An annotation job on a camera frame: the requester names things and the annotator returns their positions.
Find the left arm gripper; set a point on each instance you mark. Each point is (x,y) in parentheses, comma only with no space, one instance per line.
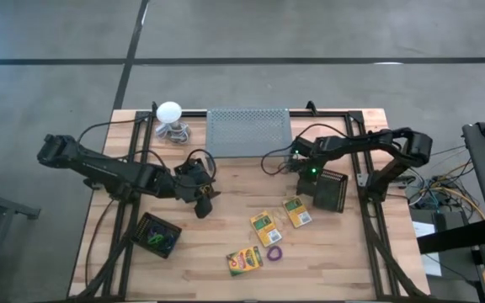
(190,185)

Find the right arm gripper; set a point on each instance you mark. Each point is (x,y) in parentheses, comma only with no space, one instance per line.
(309,159)

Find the yellow rubber band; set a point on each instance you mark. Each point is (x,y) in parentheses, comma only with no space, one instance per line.
(205,189)
(281,214)

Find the yellow Crayola crayon box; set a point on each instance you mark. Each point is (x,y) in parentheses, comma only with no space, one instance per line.
(265,227)
(297,212)
(244,261)

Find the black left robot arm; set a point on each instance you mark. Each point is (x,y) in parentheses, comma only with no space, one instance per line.
(112,170)

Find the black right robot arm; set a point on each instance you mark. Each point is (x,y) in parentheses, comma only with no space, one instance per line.
(360,143)

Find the black slotted plastic basket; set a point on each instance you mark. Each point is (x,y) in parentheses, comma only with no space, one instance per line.
(141,229)
(331,191)
(180,170)

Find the grey perforated metal shelf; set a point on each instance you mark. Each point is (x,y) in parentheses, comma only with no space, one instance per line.
(248,132)

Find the white dome lamp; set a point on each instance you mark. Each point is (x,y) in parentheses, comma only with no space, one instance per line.
(169,112)

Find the white paper sheet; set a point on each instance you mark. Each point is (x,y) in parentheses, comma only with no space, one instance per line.
(422,229)

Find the black crossbar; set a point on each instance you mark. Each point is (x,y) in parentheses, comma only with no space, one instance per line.
(457,237)

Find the black metal stand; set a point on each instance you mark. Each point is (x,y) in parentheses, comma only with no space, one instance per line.
(2,206)

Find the black frame clamp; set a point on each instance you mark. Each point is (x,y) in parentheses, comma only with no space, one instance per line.
(154,108)
(311,107)

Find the black table frame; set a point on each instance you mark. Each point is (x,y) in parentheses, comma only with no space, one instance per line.
(331,113)

